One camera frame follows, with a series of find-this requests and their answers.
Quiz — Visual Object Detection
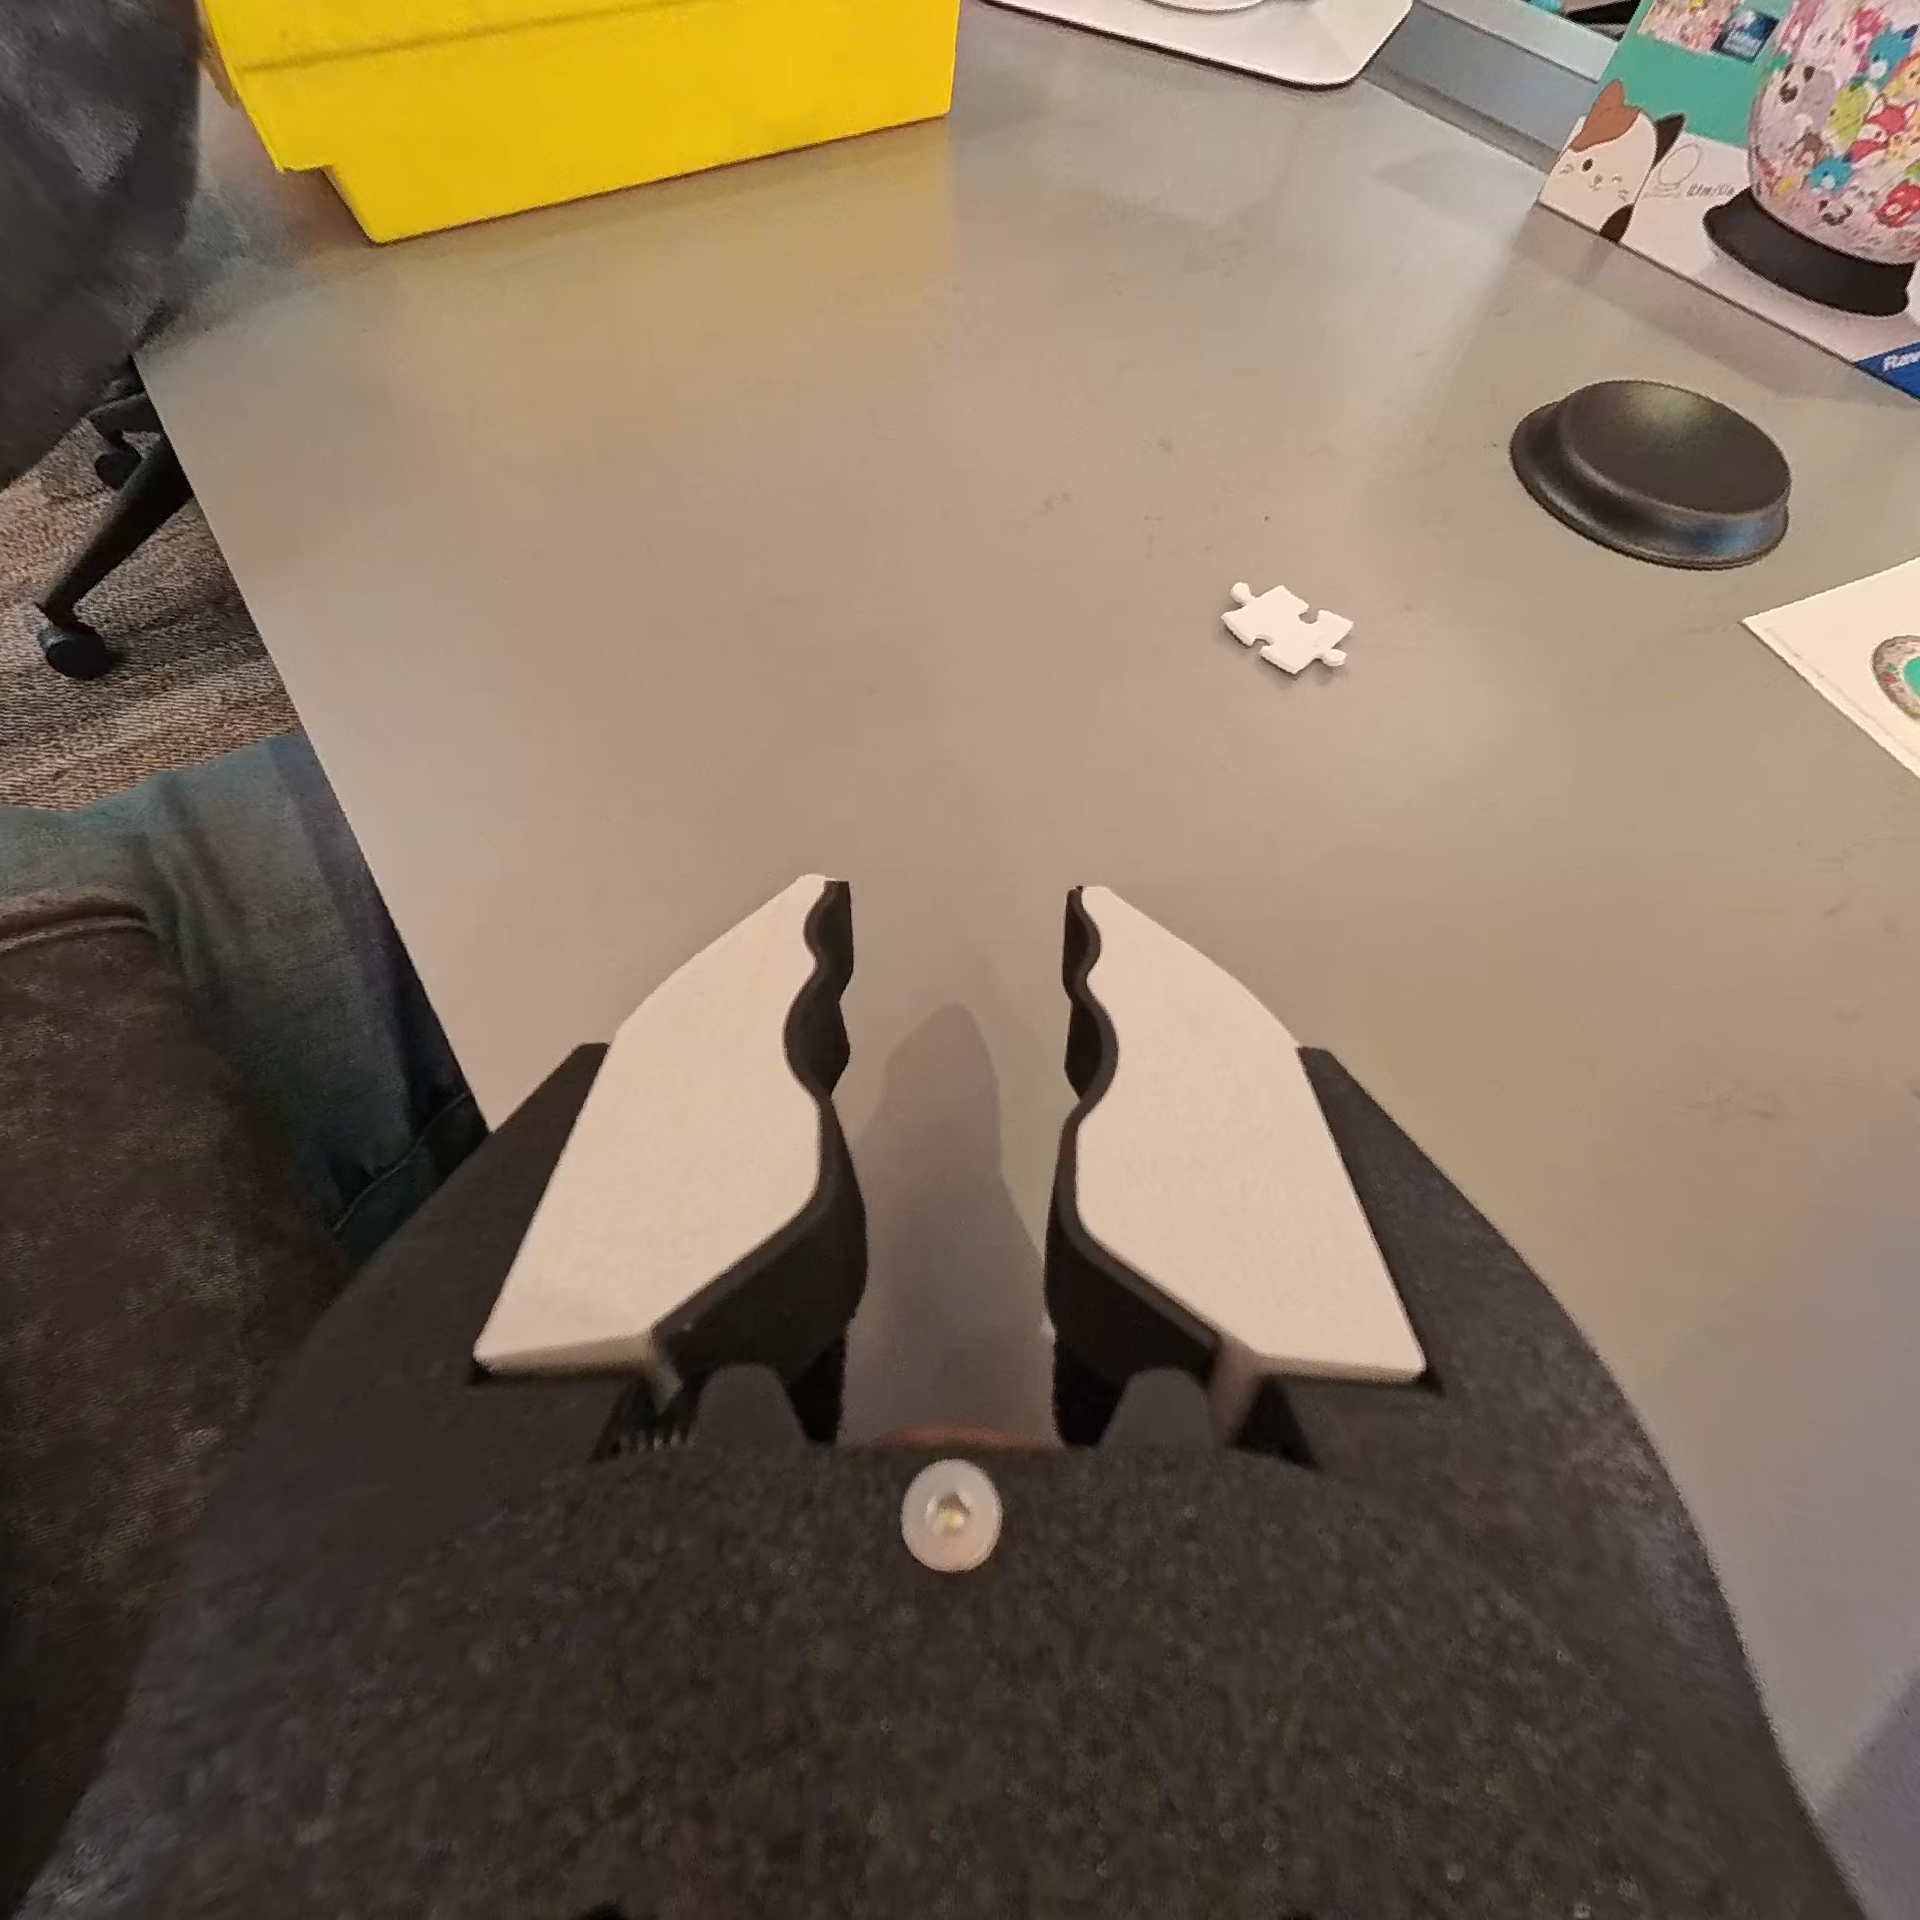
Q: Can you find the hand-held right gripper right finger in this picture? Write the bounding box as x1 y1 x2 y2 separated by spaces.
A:
1045 885 1426 1448

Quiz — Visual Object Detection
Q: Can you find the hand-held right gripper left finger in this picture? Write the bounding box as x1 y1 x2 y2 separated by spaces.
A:
471 872 869 1448

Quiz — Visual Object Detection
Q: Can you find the white puzzle piece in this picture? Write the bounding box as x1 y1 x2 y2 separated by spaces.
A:
1222 580 1356 670

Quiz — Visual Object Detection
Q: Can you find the yellow plastic bin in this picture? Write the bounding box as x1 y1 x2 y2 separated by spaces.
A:
199 0 961 244

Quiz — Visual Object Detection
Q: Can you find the colourful puzzle ball box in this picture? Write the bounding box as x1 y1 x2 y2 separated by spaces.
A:
1539 0 1920 377

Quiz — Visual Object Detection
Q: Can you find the person's jeans leg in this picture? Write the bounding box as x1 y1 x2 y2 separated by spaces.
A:
0 735 488 1260

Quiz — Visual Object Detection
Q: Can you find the person's dark grey garment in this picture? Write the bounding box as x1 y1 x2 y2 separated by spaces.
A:
0 891 353 1920

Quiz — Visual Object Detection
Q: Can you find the white printed instruction leaflet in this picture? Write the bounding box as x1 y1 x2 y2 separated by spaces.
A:
1741 558 1920 783

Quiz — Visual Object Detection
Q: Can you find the black round stand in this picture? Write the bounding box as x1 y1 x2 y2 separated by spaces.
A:
1509 379 1794 568

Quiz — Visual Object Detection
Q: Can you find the white base clear stand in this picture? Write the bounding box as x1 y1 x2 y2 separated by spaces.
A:
983 0 1416 79

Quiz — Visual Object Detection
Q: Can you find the dark office chair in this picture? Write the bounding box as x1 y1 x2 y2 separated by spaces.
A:
0 0 203 680

